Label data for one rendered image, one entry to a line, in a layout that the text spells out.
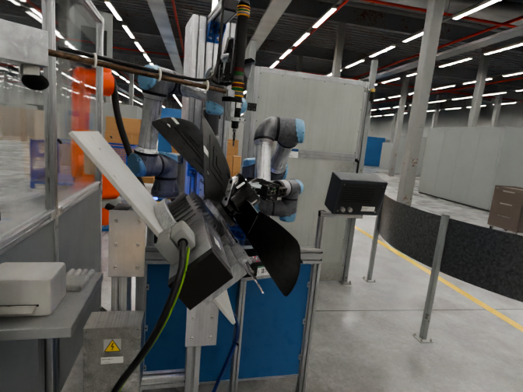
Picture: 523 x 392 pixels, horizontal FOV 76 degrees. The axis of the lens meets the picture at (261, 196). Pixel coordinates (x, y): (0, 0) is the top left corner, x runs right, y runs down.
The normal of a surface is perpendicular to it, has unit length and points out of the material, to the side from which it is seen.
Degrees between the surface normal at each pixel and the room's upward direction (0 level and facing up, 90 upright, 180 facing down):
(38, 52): 90
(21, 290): 90
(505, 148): 90
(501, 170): 90
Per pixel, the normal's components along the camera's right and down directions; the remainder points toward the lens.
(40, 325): 0.09, -0.98
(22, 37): 0.74, 0.18
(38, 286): 0.22, 0.18
